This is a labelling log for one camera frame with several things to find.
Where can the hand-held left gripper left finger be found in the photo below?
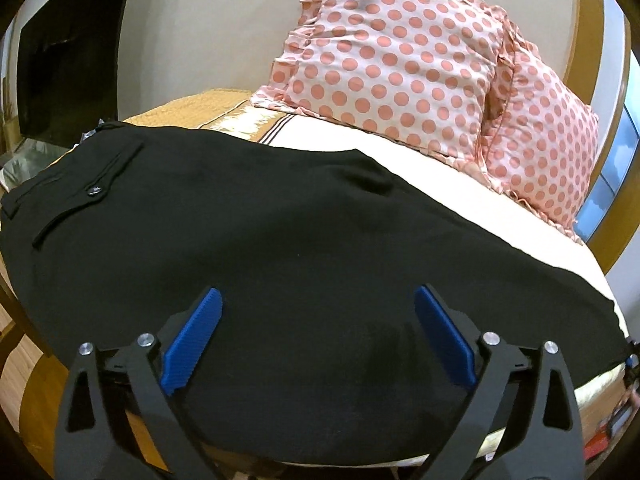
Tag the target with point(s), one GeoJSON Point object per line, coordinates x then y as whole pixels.
{"type": "Point", "coordinates": [192, 341]}

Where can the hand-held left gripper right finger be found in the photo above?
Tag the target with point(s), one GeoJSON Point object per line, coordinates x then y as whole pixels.
{"type": "Point", "coordinates": [444, 335]}

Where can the black pants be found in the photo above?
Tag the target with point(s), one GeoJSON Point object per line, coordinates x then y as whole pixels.
{"type": "Point", "coordinates": [280, 270]}

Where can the bed with cream sheet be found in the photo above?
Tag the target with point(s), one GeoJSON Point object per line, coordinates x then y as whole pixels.
{"type": "Point", "coordinates": [500, 210]}

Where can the small pink polka dot pillow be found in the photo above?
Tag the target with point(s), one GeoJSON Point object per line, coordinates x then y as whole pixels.
{"type": "Point", "coordinates": [545, 135]}

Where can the orange quilted blanket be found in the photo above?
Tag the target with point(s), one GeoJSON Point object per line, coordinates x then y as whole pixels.
{"type": "Point", "coordinates": [200, 107]}

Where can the wooden headboard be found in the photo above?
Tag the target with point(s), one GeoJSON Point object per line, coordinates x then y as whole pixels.
{"type": "Point", "coordinates": [602, 85]}

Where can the large pink polka dot pillow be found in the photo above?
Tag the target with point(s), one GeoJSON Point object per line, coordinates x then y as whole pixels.
{"type": "Point", "coordinates": [395, 55]}

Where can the black television screen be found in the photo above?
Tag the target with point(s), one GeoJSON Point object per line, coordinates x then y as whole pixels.
{"type": "Point", "coordinates": [70, 60]}

